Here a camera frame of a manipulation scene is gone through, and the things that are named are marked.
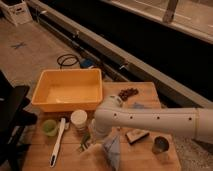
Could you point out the yellow plastic bin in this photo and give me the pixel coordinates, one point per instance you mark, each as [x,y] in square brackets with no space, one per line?
[65,90]

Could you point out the metal cup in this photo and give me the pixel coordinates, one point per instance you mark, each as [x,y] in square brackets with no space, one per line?
[160,145]

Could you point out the blue object on floor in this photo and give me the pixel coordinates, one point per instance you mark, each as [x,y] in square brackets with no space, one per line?
[86,64]

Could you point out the green handled fork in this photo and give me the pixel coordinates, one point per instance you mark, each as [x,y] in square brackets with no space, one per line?
[85,142]

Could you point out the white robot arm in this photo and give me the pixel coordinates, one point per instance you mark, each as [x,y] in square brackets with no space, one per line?
[194,123]

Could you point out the blue grey cloth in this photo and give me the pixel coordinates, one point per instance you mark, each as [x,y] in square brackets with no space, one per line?
[111,148]

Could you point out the white paper cup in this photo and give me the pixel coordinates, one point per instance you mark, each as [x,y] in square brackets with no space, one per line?
[79,119]

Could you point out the green plastic cup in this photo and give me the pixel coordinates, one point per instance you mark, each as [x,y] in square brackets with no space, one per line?
[50,127]

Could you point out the dark grape bunch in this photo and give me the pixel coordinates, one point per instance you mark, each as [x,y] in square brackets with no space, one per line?
[126,93]

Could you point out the blue sponge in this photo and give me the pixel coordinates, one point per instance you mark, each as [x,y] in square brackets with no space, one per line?
[137,106]

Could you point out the black chair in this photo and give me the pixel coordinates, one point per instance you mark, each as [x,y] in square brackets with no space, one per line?
[13,120]

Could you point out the white cardboard box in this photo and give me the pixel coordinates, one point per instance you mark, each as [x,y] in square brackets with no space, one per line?
[17,14]

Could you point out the white handled brush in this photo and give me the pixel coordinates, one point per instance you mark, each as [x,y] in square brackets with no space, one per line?
[57,144]

